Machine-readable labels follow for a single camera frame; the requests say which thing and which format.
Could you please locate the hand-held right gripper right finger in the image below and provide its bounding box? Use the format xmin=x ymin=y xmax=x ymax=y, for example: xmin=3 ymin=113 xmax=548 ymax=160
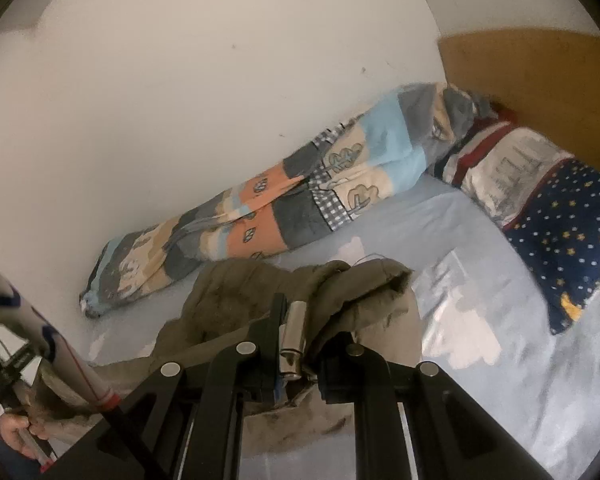
xmin=316 ymin=332 xmax=556 ymax=480

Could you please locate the person's left hand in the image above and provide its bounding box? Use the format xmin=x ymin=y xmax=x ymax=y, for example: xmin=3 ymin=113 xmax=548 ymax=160
xmin=0 ymin=409 xmax=49 ymax=461

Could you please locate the rolled patchwork quilt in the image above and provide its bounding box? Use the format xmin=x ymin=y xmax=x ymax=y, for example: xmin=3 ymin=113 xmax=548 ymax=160
xmin=77 ymin=82 xmax=496 ymax=318

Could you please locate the wooden headboard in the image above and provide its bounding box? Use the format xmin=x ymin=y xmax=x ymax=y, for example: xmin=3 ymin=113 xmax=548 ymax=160
xmin=437 ymin=30 xmax=600 ymax=181

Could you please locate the striped white pillow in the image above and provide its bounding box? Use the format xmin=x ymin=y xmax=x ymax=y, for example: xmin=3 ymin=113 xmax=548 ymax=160
xmin=427 ymin=105 xmax=576 ymax=231

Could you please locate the navy star pillow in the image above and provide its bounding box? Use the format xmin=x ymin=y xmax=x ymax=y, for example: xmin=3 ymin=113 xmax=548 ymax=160
xmin=502 ymin=157 xmax=600 ymax=336

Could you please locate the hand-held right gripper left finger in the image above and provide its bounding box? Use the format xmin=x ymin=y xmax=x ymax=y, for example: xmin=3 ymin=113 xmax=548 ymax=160
xmin=45 ymin=294 xmax=288 ymax=480

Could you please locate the light blue cloud bed sheet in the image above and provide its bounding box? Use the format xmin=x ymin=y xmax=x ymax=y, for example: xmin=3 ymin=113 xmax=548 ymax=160
xmin=80 ymin=170 xmax=600 ymax=480

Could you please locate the olive green padded jacket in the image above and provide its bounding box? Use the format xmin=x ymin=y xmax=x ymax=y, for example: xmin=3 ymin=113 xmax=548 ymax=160
xmin=30 ymin=257 xmax=423 ymax=458

